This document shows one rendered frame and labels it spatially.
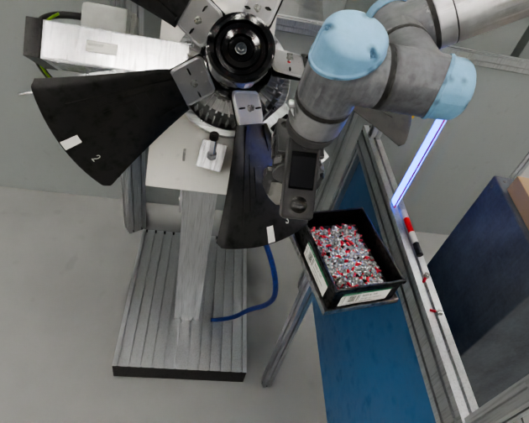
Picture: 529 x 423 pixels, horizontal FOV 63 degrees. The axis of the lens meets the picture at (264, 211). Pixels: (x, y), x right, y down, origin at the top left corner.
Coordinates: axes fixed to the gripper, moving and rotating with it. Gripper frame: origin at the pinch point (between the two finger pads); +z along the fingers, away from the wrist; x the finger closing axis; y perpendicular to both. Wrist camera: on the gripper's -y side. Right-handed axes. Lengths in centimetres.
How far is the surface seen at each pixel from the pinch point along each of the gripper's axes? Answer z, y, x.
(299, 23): 32, 88, -13
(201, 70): -5.2, 22.5, 16.1
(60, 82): -5.6, 14.4, 38.2
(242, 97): -3.3, 19.4, 8.1
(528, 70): 33, 87, -102
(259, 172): 3.1, 7.8, 3.4
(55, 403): 101, -29, 52
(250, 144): 0.2, 11.7, 5.6
